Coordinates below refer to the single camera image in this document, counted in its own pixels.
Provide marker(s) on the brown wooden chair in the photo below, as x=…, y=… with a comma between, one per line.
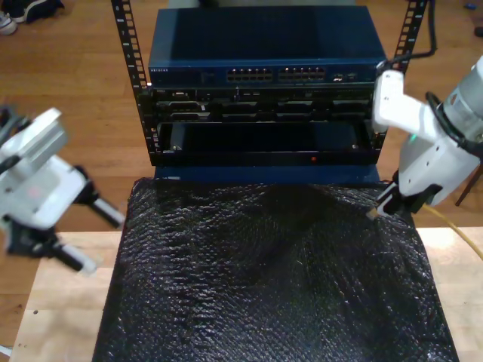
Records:
x=465, y=192

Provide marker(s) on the blue rack base plate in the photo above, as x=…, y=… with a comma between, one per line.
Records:
x=264, y=174

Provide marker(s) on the blue Netgear network switch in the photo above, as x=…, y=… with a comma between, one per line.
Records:
x=264, y=37

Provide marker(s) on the black empty rack tray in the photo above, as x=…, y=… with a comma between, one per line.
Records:
x=264, y=156

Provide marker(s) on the black Dell rack server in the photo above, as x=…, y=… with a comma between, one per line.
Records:
x=264, y=109

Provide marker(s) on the small blue object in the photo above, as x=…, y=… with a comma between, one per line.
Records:
x=469, y=6

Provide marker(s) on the dark sneaker white sole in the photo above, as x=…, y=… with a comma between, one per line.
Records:
x=41, y=11

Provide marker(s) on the black perforated rack post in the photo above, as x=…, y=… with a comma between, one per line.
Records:
x=409, y=34
x=130, y=49

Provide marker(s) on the black bubble wrap mat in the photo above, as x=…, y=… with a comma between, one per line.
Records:
x=226, y=301

